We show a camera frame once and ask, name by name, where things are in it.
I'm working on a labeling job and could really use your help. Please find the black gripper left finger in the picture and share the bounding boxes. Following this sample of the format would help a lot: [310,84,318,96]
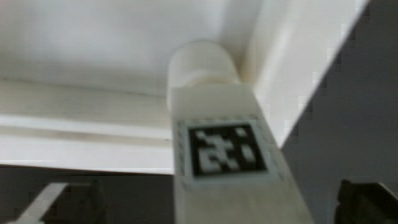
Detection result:
[11,181,107,224]

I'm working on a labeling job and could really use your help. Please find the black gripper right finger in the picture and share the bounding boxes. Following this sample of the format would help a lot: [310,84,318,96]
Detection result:
[334,180,398,224]

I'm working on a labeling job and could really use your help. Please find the white table leg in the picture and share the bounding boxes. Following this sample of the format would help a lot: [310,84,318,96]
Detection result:
[167,41,315,224]

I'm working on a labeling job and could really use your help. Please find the white square table top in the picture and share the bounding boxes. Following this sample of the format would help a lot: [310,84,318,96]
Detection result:
[0,0,372,174]

